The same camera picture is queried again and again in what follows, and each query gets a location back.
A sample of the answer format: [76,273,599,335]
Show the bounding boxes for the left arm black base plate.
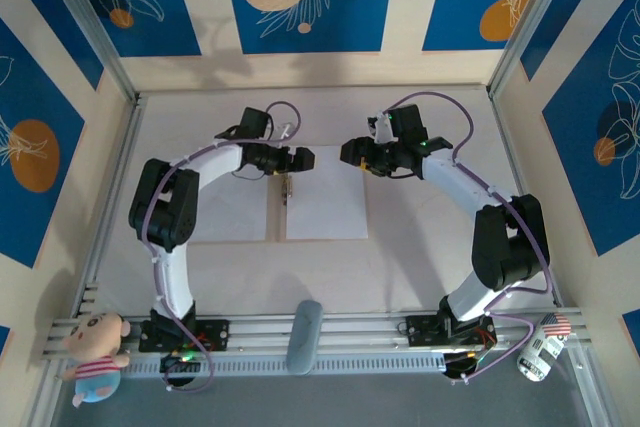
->
[138,319,231,354]

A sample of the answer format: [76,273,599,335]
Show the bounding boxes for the aluminium frame bar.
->
[564,341,617,427]
[24,361,81,427]

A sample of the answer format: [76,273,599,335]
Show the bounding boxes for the white paper sheet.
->
[192,166,268,242]
[285,145,370,241]

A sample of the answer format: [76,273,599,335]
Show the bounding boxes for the grey slotted cable duct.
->
[118,351,447,379]

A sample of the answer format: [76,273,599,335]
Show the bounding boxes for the black electronics board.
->
[442,346,494,379]
[159,351,201,377]

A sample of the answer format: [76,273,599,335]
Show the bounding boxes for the white toy with flag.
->
[516,312,572,384]

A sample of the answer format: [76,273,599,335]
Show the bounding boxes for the aluminium mounting rails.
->
[39,310,585,363]

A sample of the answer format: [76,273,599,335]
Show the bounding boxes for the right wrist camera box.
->
[366,110,397,146]

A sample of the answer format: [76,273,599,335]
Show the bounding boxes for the aluminium corner post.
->
[35,0,142,107]
[487,0,576,98]

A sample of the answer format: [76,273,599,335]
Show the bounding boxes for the plush doll striped shirt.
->
[60,310,132,409]

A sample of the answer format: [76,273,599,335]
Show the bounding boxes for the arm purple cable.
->
[139,99,303,394]
[387,90,554,384]

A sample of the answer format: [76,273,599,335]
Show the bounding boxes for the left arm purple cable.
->
[139,99,303,394]

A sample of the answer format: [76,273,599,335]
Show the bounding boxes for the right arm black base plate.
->
[405,315,497,349]

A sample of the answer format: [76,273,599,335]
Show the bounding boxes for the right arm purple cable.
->
[387,90,554,384]

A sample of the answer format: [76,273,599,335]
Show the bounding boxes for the aluminium table side rail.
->
[488,89,566,308]
[37,94,147,363]

